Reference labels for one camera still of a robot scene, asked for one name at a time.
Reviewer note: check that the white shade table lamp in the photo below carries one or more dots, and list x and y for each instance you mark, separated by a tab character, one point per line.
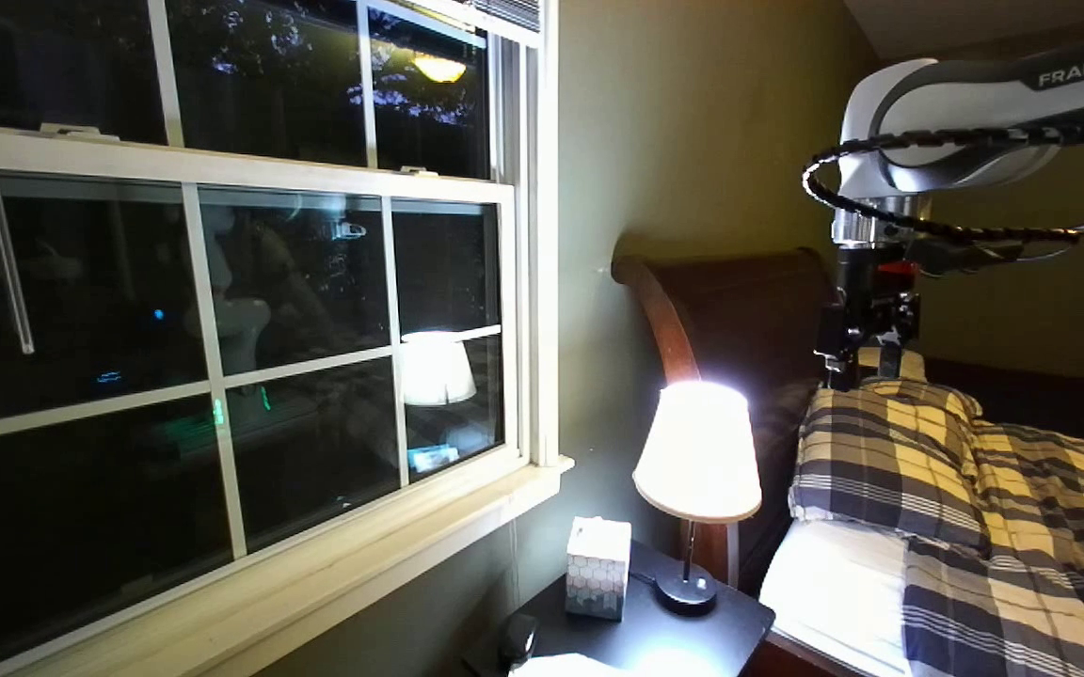
698	451

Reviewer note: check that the white framed window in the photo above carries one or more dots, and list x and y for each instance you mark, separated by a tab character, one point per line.
318	566

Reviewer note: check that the blue yellow plaid pillow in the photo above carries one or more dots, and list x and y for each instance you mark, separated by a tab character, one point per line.
1069	501
884	464

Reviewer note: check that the dark wooden headboard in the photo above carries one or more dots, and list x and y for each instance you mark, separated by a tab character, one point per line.
744	312

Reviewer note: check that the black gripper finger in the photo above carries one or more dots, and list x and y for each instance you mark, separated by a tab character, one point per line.
906	360
837	363

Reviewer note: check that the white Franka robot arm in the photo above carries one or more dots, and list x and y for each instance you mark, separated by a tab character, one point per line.
997	87

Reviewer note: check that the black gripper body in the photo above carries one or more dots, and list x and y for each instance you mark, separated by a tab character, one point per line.
875	307

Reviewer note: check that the patterned tissue box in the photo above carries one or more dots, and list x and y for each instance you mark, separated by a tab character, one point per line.
596	570

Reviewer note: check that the blue yellow plaid comforter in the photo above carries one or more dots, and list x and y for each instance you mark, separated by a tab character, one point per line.
1018	625

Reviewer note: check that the white bed sheet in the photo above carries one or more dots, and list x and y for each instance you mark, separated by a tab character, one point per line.
830	594

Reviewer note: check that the black folding side table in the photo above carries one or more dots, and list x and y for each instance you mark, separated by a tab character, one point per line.
694	634

